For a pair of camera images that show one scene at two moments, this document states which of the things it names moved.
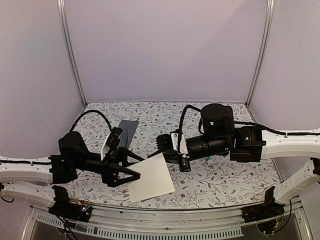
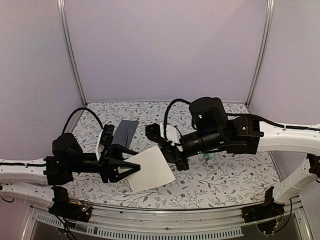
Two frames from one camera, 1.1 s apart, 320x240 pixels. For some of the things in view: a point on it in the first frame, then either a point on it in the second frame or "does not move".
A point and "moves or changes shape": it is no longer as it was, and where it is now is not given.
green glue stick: x=210 y=162 does not move
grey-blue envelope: x=129 y=128 does not move
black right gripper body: x=180 y=159 does not move
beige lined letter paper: x=155 y=179 moves or changes shape
